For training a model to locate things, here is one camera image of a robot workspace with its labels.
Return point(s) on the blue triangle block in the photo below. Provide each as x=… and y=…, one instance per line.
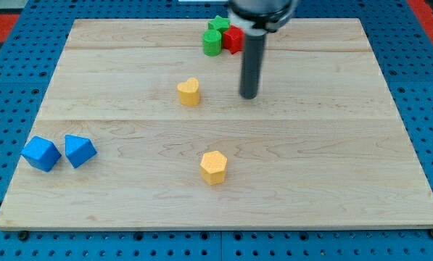
x=78, y=150

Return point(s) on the green cylinder block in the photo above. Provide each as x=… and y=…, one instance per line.
x=211, y=41

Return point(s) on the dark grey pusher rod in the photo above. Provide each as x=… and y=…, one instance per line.
x=251, y=66

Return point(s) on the blue cube block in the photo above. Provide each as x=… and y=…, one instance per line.
x=41, y=153

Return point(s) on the red block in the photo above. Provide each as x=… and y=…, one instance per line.
x=233, y=39

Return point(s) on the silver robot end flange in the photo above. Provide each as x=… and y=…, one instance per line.
x=258, y=17

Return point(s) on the yellow hexagon block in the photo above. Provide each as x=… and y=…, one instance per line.
x=213, y=167

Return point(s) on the wooden board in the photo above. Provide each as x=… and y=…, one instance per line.
x=321, y=147

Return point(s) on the yellow heart block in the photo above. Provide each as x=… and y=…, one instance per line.
x=188, y=92

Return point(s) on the green star block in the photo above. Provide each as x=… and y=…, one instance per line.
x=221, y=24

